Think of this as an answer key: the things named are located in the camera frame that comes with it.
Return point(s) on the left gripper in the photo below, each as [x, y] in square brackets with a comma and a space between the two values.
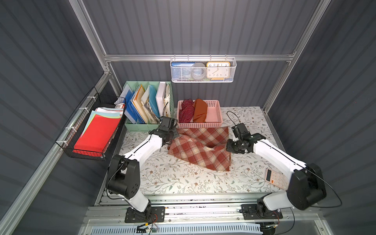
[169, 135]

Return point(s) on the black wire wall basket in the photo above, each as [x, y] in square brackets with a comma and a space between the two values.
[98, 102]

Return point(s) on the yellow alarm clock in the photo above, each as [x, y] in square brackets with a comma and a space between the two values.
[218, 70]

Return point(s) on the blue folder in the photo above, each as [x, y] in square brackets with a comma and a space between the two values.
[130, 110]

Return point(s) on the grey tape roll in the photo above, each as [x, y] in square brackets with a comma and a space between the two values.
[198, 71]

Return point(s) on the rust brown skirt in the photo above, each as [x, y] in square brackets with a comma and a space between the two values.
[200, 111]

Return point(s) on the blue box in basket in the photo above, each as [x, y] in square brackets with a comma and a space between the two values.
[181, 71]

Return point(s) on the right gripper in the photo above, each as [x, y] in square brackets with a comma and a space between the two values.
[236, 145]

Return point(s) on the floral table mat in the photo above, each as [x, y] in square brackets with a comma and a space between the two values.
[166, 174]

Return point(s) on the pink plastic basket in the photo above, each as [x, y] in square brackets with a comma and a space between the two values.
[213, 119]

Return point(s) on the red plaid skirt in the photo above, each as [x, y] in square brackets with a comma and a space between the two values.
[205, 147]

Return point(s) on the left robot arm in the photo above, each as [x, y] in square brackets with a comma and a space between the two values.
[124, 172]

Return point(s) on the green file organizer box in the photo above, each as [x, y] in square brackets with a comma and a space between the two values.
[142, 127]

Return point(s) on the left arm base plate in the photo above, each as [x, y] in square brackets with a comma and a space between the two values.
[151, 214]

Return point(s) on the red paper stack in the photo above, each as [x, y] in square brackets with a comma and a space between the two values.
[97, 133]

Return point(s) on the red polka dot skirt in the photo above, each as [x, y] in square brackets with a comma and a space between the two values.
[186, 112]

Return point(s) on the white binder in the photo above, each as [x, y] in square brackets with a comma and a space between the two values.
[160, 97]

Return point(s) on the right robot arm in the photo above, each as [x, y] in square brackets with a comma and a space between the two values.
[305, 184]

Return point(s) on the white calculator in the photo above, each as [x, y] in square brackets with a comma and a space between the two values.
[276, 179]

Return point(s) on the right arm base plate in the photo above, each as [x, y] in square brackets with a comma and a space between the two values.
[256, 211]

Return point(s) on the white wire wall basket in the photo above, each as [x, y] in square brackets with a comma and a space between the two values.
[205, 60]

